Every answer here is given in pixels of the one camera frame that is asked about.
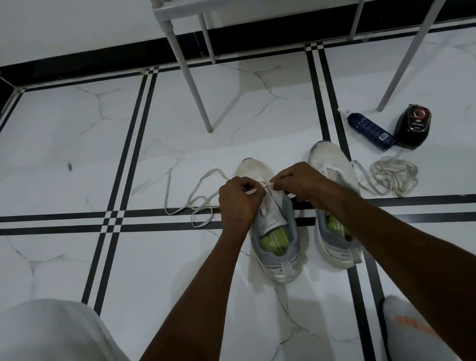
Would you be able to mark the person's right hand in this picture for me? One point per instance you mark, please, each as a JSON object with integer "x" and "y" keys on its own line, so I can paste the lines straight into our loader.
{"x": 306, "y": 181}

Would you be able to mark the white sock with orange print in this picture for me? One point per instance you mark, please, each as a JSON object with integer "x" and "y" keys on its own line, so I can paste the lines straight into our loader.
{"x": 415, "y": 333}

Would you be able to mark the white sneaker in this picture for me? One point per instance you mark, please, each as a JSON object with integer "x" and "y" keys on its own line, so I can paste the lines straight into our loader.
{"x": 281, "y": 267}
{"x": 328, "y": 154}

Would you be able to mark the white shorts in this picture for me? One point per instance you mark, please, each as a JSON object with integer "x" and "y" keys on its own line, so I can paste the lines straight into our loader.
{"x": 44, "y": 355}

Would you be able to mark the white shoelace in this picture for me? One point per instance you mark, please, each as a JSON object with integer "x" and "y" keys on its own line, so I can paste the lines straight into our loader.
{"x": 391, "y": 183}
{"x": 262, "y": 185}

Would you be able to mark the person's right forearm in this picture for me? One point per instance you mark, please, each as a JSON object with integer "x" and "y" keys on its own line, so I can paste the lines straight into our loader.
{"x": 434, "y": 276}

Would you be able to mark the black shoe polish container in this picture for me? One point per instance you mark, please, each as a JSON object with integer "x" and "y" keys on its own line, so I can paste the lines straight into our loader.
{"x": 412, "y": 128}

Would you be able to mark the person's left hand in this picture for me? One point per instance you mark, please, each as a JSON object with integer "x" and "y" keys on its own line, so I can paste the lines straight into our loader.
{"x": 240, "y": 205}

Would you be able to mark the person's left forearm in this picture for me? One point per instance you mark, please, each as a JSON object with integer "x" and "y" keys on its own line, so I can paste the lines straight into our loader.
{"x": 185, "y": 328}

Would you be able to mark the dark blue spray bottle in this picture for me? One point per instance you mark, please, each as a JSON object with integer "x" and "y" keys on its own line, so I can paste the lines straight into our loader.
{"x": 370, "y": 130}

